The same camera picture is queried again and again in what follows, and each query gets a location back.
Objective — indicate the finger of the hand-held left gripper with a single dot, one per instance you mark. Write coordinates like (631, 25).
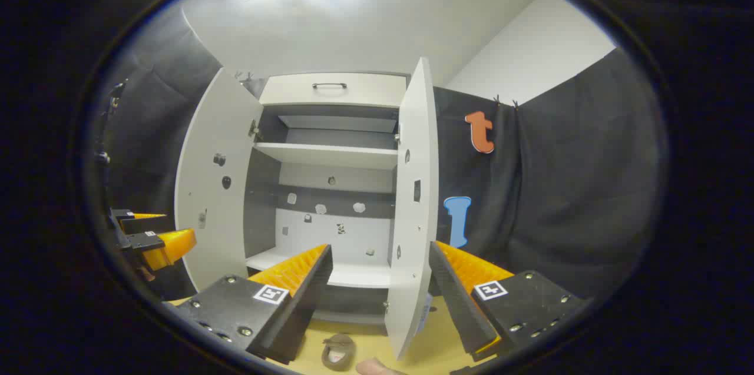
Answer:
(171, 248)
(147, 225)

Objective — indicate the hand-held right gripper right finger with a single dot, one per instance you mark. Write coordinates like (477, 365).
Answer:
(456, 304)

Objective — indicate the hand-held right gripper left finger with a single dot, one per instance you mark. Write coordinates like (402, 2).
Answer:
(300, 304)

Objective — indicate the brown fluffy shoe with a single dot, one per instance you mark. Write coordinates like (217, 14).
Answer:
(339, 352)

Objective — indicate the white shoe cabinet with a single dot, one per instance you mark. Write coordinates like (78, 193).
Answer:
(330, 228)

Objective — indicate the white thin cabinet shelf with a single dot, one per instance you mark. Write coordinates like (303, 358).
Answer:
(330, 155)

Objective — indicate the white cabinet drawer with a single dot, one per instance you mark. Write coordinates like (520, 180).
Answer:
(365, 92)

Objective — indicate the black backdrop cloth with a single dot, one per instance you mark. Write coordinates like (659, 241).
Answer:
(559, 186)

